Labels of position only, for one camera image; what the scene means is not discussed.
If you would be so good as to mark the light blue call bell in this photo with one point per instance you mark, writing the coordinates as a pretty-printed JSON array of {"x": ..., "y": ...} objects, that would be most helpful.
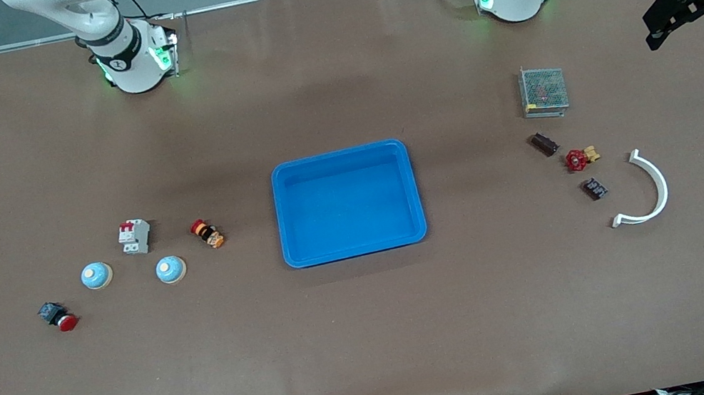
[
  {"x": 170, "y": 269},
  {"x": 96, "y": 275}
]

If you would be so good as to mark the dark brown relay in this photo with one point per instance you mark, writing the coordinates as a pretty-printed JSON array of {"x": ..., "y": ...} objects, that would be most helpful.
[{"x": 544, "y": 144}]

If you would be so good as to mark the dark connector block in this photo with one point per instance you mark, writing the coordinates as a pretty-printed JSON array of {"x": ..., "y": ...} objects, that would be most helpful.
[{"x": 594, "y": 189}]

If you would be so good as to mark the metal mesh power supply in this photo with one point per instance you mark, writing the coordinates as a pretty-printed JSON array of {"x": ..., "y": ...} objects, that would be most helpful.
[{"x": 543, "y": 90}]

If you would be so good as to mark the brass valve red handwheel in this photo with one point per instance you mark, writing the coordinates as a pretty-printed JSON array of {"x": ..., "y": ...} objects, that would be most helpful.
[{"x": 576, "y": 160}]

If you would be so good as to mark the red push button dark body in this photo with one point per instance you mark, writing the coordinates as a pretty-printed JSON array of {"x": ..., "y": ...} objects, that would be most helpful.
[{"x": 58, "y": 316}]

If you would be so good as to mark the blue plastic tray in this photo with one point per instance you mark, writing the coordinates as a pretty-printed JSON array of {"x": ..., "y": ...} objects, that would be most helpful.
[{"x": 354, "y": 211}]

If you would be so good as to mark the brown table cover sheet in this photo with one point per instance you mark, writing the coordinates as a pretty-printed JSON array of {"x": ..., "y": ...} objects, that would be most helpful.
[{"x": 375, "y": 331}]

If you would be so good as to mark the white curved plastic bracket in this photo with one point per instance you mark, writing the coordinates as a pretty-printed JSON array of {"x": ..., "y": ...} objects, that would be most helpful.
[{"x": 663, "y": 186}]

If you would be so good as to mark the white circuit breaker red switch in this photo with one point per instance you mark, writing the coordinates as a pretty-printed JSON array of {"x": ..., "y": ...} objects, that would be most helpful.
[{"x": 134, "y": 237}]

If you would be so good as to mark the red orange emergency stop switch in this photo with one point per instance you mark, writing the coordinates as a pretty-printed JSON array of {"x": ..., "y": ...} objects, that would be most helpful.
[{"x": 208, "y": 234}]

